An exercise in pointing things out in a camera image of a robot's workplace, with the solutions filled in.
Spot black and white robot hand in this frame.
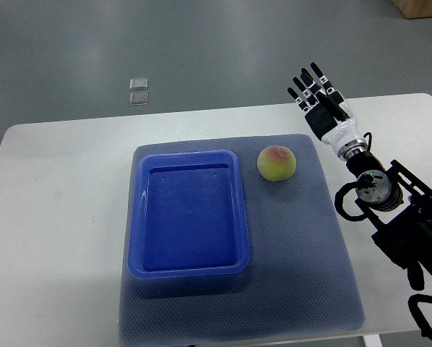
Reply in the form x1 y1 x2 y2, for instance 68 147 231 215
288 62 371 161

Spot green red peach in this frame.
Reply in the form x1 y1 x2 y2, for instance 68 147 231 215
256 145 297 182

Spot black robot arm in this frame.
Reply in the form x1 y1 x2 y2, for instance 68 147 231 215
334 133 432 342

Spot upper metal floor plate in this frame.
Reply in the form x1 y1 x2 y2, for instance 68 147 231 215
129 77 148 90

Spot metal floor plate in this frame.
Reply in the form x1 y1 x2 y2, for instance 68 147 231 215
129 91 149 106
129 77 148 90

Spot lower metal floor plate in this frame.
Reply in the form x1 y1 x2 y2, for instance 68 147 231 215
129 91 149 106

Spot brown wooden box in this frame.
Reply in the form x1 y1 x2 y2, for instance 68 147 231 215
392 0 432 20

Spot grey blue textured mat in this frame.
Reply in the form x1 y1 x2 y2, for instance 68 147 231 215
118 134 365 346

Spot blue plastic tray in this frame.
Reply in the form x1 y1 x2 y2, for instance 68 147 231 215
127 150 251 280

